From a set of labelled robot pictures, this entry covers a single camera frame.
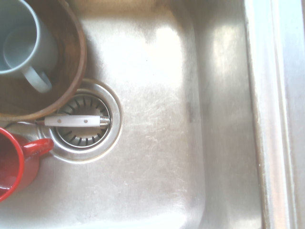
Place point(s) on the stainless steel sink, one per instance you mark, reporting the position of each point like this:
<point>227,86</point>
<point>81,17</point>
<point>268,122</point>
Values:
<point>166,143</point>

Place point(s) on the metal sink drain strainer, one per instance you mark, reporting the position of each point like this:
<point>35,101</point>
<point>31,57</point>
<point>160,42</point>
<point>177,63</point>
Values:
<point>95,143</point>

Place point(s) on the wooden bowl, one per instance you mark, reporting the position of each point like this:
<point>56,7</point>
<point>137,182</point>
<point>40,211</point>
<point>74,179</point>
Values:
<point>69,47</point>

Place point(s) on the red mug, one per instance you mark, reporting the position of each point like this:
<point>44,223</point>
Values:
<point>14,164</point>

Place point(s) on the pale grey mug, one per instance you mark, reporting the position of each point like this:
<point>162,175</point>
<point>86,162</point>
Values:
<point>21,45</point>

